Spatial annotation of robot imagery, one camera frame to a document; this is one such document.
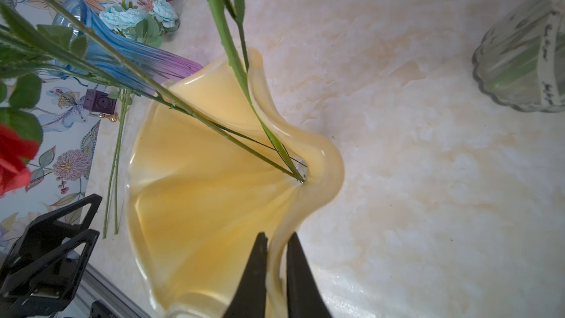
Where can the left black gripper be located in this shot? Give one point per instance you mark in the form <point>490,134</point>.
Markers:
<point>41,274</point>

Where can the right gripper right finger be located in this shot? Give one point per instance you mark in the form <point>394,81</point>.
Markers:
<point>303,297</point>

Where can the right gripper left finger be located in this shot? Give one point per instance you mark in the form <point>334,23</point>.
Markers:
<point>249,300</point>

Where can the yellow ruffled glass vase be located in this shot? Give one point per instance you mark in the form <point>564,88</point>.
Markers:
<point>197,201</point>

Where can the light blue rose stem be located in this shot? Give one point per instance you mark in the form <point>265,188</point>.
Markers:
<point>145,23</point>

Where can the red rose stem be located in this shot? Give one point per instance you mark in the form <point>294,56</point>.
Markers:
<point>21,132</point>

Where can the blue purple glass vase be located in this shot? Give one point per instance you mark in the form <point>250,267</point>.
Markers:
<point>160,65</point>

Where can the clear ribbed glass vase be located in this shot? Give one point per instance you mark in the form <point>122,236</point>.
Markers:
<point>520,61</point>

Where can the purple perfume bottle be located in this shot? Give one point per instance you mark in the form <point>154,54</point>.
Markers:
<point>100,104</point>

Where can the pink rose blue carnation bouquet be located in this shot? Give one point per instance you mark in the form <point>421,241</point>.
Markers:
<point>62,49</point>

